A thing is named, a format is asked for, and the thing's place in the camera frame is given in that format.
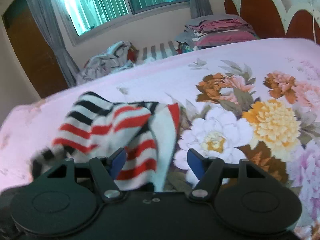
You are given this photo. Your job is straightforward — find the white hanging cable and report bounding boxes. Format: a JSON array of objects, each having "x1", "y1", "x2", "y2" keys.
[{"x1": 309, "y1": 0, "x2": 320, "y2": 45}]

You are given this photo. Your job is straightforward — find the stack of pink folded bedding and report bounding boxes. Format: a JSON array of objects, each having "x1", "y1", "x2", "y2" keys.
[{"x1": 175, "y1": 14, "x2": 258, "y2": 49}]

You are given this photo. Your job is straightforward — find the pink floral bed sheet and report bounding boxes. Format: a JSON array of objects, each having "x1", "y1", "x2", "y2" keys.
[{"x1": 1, "y1": 38, "x2": 319, "y2": 239}]

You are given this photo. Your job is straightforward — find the striped knit children's sweater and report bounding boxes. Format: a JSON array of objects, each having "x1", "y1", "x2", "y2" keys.
[{"x1": 30, "y1": 92, "x2": 180, "y2": 192}]

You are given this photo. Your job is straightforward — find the brown wooden door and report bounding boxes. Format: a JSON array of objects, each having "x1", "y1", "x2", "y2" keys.
[{"x1": 2, "y1": 0, "x2": 68, "y2": 98}]

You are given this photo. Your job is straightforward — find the red and white headboard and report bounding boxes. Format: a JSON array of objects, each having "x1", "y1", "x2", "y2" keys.
[{"x1": 224, "y1": 0, "x2": 319, "y2": 44}]

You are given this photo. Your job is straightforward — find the left grey curtain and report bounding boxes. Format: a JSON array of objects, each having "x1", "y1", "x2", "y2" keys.
[{"x1": 26, "y1": 0, "x2": 80, "y2": 87}]

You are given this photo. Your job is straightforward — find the pile of grey clothes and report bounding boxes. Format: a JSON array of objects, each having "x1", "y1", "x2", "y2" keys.
[{"x1": 76, "y1": 41, "x2": 137, "y2": 86}]

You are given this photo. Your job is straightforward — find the window with green curtain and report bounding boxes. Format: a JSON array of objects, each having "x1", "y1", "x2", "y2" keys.
[{"x1": 54, "y1": 0, "x2": 190, "y2": 47}]

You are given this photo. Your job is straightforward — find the colourful floral cloth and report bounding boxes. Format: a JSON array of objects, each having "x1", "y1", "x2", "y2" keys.
[{"x1": 178, "y1": 43, "x2": 198, "y2": 54}]

